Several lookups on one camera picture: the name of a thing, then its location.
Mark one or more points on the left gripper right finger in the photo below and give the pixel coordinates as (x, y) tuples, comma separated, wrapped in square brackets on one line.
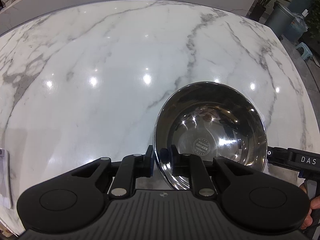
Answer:
[(176, 164)]

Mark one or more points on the person's right hand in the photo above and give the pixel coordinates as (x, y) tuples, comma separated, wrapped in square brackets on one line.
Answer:
[(311, 212)]

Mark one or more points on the stainless steel bowl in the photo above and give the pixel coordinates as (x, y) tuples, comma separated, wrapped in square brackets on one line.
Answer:
[(209, 120)]

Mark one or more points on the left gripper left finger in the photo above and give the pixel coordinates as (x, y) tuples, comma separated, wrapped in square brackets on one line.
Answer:
[(147, 168)]

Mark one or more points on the grey trash bin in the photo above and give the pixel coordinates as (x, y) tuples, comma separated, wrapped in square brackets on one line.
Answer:
[(284, 22)]

